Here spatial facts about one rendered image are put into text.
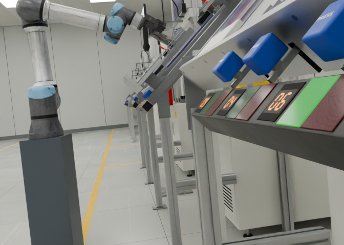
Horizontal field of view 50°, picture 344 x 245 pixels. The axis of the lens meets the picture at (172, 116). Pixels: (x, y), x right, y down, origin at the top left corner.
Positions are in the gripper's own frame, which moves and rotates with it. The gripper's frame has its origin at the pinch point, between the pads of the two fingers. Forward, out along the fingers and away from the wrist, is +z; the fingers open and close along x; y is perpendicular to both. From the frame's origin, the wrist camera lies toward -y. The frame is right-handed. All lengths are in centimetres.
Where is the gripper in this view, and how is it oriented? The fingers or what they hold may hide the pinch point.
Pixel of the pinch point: (174, 45)
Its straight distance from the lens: 191.4
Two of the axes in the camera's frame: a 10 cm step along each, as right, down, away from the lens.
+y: 4.4, -9.0, 0.3
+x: -1.4, -0.3, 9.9
